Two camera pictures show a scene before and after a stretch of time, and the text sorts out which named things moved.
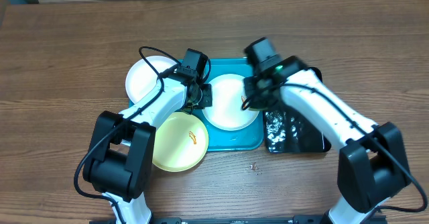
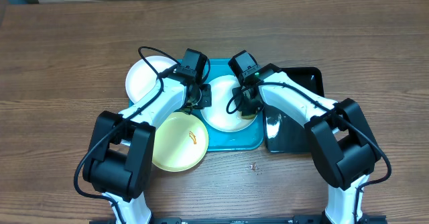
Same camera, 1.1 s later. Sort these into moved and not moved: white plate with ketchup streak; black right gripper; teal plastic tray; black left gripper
Moved: black right gripper
Not moved: black left gripper; white plate with ketchup streak; teal plastic tray
